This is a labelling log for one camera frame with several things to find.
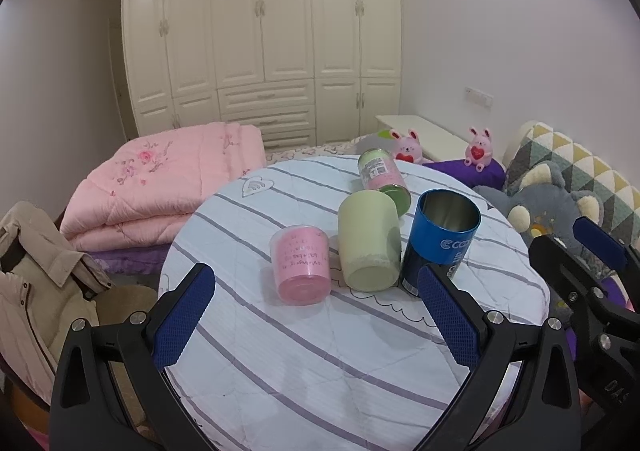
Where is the striped white tablecloth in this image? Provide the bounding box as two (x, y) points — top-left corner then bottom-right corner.
(157, 155), (551, 451)

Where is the purple cushion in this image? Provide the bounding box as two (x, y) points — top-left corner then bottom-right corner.
(422, 158), (506, 190)

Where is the blue metal can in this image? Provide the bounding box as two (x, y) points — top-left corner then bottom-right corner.
(399, 188), (482, 300)

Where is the triangle pattern pillow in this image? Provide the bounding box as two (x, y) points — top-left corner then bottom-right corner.
(502, 120), (640, 243)

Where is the green and pink can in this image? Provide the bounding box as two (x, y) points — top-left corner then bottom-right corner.
(357, 148), (412, 216)

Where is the white bedside bench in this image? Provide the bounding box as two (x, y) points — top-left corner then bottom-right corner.
(375, 114), (474, 162)

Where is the cream wardrobe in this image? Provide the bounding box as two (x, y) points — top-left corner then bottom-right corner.
(121, 0), (403, 148)

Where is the grey bear plush toy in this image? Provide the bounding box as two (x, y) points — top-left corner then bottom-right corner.
(472, 163), (607, 254)

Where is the light green cup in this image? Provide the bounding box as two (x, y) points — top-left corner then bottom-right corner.
(337, 190), (403, 293)

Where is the folded pink quilt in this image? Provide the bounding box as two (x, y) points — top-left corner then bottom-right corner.
(59, 121), (269, 252)

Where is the purple bedsheet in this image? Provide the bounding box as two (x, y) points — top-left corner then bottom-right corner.
(88, 243), (174, 277)

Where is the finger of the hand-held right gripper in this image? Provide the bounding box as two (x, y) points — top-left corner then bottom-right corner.
(529, 233), (622, 324)
(572, 215), (640, 314)

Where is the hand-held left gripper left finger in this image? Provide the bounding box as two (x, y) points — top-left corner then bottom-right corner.
(48, 262), (221, 451)

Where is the beige jacket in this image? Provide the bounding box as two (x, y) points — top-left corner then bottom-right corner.
(0, 201), (117, 406)

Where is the white wall switch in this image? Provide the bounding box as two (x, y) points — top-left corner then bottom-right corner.
(463, 86), (494, 108)

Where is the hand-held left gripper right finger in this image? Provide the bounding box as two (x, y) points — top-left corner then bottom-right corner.
(415, 264), (584, 451)

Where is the pink translucent cup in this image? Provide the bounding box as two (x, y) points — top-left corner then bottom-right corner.
(269, 224), (333, 307)

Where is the pink bunny plush toy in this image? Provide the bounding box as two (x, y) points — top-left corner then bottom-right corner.
(464, 126), (494, 170)
(389, 128), (425, 166)

